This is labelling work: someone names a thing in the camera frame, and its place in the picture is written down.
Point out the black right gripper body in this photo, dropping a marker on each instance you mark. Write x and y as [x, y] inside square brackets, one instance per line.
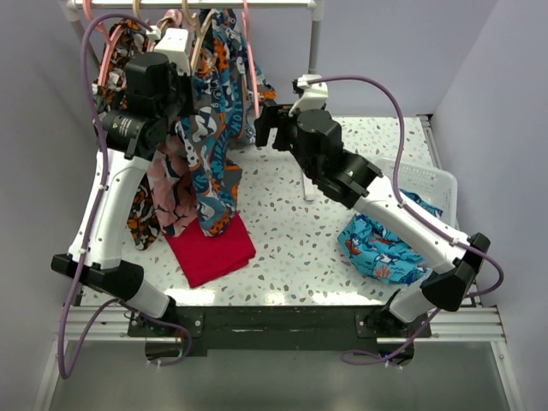
[287, 138]

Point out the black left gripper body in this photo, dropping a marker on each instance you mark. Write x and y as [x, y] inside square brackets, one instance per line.
[179, 102]

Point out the navy orange pirate shorts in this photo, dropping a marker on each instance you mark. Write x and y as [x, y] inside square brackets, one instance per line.
[223, 102]

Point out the beige wooden hanger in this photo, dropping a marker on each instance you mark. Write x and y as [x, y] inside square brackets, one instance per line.
[200, 30]

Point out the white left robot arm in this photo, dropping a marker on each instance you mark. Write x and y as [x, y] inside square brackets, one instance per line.
[95, 256]

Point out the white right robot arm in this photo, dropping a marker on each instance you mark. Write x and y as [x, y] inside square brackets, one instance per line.
[454, 257]

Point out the pink hanger far left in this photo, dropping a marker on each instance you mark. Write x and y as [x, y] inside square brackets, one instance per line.
[111, 40]

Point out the pink shark shorts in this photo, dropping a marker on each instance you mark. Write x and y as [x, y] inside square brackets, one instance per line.
[170, 181]

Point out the pink empty hanger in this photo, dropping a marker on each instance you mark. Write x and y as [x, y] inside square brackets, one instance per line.
[251, 62]

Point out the light blue shark shorts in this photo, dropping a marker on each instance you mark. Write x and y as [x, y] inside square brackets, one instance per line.
[377, 252]

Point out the black orange camo shorts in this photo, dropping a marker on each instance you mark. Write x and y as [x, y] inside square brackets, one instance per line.
[111, 104]

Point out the white clothes rack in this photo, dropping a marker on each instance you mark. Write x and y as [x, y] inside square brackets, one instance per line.
[71, 12]

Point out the white plastic basket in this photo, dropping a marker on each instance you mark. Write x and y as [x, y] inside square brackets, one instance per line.
[436, 187]

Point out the red folded cloth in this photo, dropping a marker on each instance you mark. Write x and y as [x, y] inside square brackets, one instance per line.
[207, 258]

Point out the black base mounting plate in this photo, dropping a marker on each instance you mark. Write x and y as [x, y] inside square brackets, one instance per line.
[298, 328]

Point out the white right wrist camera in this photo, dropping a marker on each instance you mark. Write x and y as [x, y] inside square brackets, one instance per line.
[312, 92]

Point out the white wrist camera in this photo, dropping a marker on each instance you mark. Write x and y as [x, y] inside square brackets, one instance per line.
[312, 92]
[174, 44]

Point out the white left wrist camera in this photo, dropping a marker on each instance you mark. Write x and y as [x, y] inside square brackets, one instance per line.
[174, 44]

